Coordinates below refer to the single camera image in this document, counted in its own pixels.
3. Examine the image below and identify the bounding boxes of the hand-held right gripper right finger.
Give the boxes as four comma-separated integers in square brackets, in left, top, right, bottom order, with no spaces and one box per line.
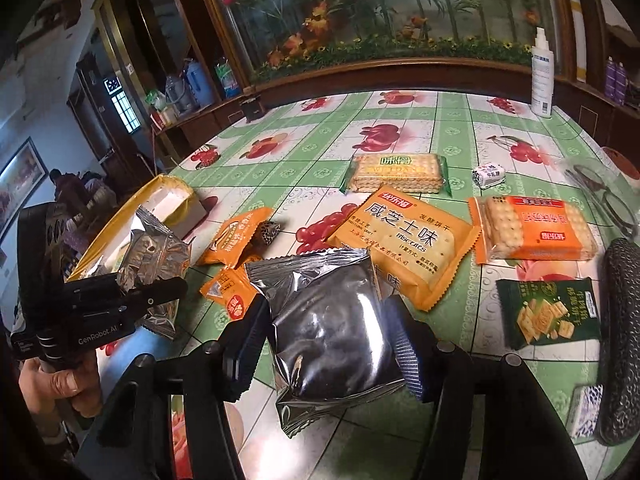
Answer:
[385,294,588,480]

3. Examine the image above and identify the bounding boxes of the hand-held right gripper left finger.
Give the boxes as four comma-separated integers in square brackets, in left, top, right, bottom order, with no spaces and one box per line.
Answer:
[75,297,273,480]

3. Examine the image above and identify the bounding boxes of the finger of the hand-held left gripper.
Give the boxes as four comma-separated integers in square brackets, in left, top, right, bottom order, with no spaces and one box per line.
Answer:
[117,276,189,314]

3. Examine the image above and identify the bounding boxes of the small orange snack packet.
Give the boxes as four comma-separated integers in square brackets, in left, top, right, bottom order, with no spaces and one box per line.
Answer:
[199,264,263,324]
[195,207,275,267]

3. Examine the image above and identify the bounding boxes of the yellow plastic bag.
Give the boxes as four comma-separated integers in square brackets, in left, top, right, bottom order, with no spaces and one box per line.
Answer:
[66,174,207,282]

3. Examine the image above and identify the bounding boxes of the orange clear cracker packet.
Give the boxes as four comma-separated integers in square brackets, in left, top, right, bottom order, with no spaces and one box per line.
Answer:
[467,194,599,267]

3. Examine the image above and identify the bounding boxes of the green biscuit packet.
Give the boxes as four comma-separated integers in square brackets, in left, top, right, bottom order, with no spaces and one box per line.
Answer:
[339,152,454,197]

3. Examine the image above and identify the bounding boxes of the person's left hand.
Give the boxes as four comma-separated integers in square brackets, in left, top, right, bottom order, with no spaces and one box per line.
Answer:
[19,355,104,419]

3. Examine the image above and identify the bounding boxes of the large orange biscuit packet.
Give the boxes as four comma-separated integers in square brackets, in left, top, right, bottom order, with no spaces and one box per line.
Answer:
[326,186,482,312]

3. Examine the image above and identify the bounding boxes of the small dark patterned snack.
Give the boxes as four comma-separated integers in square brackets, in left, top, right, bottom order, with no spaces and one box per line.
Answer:
[254,219,284,249]

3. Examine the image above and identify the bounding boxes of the dark green cracker packet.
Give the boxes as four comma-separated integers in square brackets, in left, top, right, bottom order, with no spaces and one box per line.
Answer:
[495,277,602,352]

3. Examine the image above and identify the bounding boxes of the small blue white packet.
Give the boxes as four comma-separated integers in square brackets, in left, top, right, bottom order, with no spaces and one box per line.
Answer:
[566,384,607,444]

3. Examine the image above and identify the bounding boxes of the small white wrapped candy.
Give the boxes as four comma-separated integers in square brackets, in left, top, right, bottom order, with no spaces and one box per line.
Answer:
[472,162,507,190]

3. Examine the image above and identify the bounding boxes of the grey thermos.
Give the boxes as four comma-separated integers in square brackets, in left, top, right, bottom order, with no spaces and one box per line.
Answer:
[165,74,193,113]

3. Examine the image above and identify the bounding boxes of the dark ink bottle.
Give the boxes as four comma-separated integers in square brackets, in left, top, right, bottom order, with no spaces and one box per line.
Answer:
[239,94,264,122]

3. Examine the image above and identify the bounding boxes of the blue thermos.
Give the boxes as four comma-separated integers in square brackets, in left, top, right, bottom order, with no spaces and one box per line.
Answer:
[184,57,215,107]

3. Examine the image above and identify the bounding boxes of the black glasses case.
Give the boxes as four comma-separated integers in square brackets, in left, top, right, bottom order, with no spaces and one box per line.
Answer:
[596,237,640,447]

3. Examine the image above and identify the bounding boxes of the clear water bottle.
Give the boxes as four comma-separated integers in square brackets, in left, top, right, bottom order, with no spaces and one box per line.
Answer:
[215,56,241,99]

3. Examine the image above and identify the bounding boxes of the fruit print tablecloth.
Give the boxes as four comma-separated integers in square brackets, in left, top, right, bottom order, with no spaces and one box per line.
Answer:
[95,89,640,480]

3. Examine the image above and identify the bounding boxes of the eyeglasses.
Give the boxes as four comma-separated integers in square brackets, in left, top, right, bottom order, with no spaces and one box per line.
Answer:
[564,159,640,239]

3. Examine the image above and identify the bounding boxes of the white spray bottle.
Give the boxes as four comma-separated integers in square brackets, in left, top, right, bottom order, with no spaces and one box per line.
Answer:
[530,26,554,119]

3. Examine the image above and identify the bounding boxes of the glass flower display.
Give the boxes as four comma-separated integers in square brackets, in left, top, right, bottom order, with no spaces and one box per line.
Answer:
[192,0,574,97]

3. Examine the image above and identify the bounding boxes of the framed wall picture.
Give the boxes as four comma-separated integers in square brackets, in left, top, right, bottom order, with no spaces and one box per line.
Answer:
[0,137,49,243]

